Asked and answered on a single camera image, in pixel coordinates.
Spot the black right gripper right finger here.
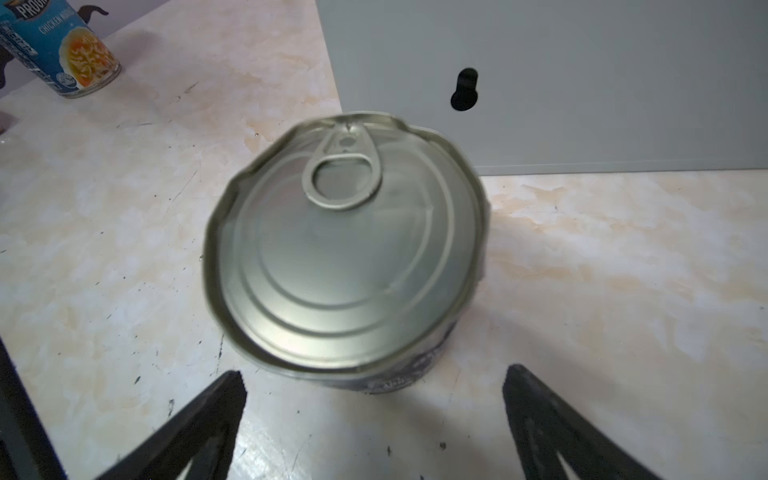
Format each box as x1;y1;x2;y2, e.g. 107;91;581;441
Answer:
502;364;657;479

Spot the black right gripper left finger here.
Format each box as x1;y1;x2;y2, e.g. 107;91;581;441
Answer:
100;370;247;479

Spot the dark grey label can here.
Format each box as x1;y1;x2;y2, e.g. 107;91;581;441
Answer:
202;112;490;394

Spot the grey metal cabinet box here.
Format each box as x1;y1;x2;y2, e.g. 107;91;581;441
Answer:
317;1;767;175

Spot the blue Progresso soup can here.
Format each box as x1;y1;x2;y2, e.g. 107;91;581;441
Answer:
1;0;122;98

